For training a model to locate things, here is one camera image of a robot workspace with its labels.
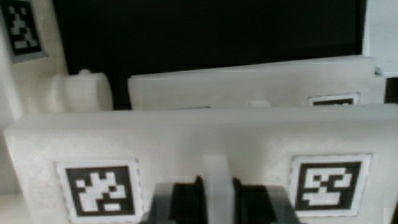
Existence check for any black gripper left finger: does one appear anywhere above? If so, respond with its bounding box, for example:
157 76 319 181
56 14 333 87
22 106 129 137
138 177 205 224

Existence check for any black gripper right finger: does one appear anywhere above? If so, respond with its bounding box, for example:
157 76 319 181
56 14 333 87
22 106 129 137
232 178 301 224

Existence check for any white cabinet door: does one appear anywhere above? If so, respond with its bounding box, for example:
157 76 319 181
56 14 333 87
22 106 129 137
3 105 398 224
127 56 385 110

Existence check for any white cabinet body box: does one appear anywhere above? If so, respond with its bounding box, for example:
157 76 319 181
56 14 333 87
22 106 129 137
0 0 111 195

